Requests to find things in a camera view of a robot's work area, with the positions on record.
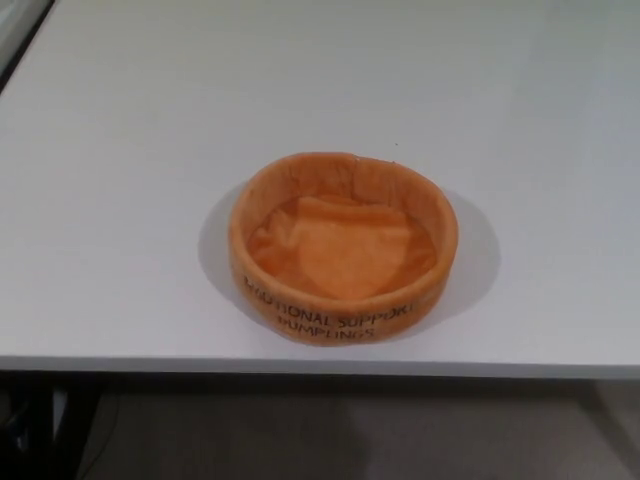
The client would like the orange plush dumpling plate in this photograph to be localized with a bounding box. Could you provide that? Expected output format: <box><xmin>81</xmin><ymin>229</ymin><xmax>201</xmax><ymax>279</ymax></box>
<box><xmin>228</xmin><ymin>152</ymin><xmax>460</xmax><ymax>347</ymax></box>

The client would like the grey panel with dark edge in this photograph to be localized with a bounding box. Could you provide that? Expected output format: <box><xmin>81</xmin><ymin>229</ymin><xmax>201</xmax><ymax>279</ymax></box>
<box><xmin>0</xmin><ymin>0</ymin><xmax>56</xmax><ymax>97</ymax></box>

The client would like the black table leg frame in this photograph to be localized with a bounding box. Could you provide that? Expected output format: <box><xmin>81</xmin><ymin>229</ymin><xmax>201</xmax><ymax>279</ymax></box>
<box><xmin>0</xmin><ymin>375</ymin><xmax>106</xmax><ymax>480</ymax></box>

